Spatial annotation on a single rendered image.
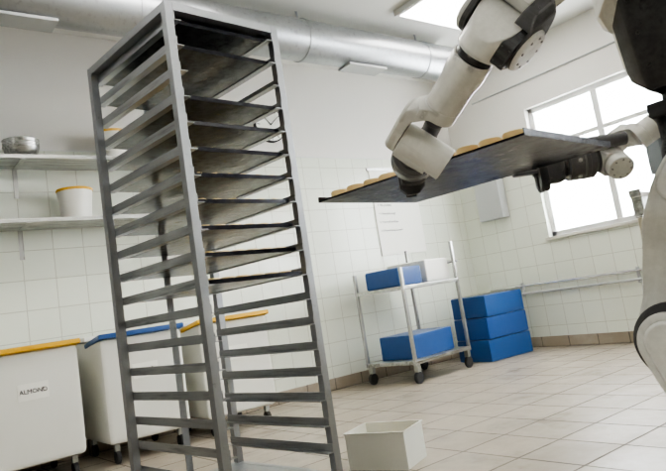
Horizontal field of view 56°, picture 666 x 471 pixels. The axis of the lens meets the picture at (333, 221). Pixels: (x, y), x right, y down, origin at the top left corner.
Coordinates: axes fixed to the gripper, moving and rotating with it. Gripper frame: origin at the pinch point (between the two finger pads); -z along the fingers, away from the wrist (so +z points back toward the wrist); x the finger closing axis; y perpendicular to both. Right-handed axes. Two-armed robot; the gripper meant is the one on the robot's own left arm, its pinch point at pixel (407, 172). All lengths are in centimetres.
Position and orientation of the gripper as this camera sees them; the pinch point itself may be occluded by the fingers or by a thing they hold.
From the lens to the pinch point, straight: 143.1
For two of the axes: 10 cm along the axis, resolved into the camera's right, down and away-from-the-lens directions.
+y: -9.9, 1.5, 0.1
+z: -0.3, -1.2, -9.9
